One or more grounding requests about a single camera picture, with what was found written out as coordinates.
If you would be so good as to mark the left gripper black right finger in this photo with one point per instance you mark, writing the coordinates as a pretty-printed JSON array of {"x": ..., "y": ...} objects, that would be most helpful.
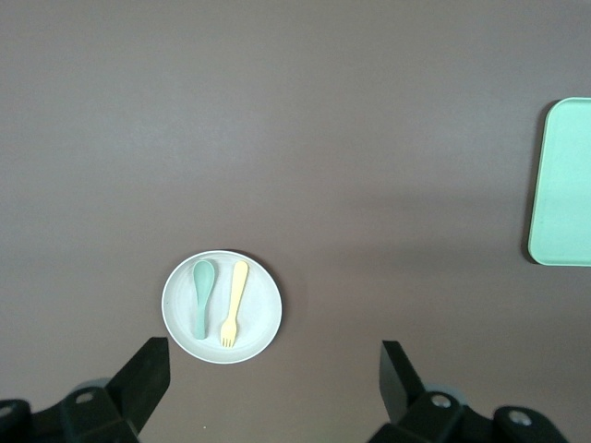
[{"x": 397, "y": 383}]

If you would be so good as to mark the light green rectangular tray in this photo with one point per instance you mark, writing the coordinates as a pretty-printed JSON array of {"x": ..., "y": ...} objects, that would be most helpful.
[{"x": 563, "y": 184}]

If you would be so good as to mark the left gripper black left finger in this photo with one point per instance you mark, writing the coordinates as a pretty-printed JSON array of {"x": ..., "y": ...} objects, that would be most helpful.
[{"x": 138, "y": 383}]

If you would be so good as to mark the yellow plastic fork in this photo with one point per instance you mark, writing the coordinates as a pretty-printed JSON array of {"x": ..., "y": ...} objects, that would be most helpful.
[{"x": 240, "y": 277}]

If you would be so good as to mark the teal green plastic spoon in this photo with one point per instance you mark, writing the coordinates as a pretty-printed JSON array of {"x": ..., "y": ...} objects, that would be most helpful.
[{"x": 203, "y": 277}]

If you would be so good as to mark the round white plate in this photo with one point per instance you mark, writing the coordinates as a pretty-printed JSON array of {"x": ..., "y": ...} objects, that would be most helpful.
[{"x": 263, "y": 314}]

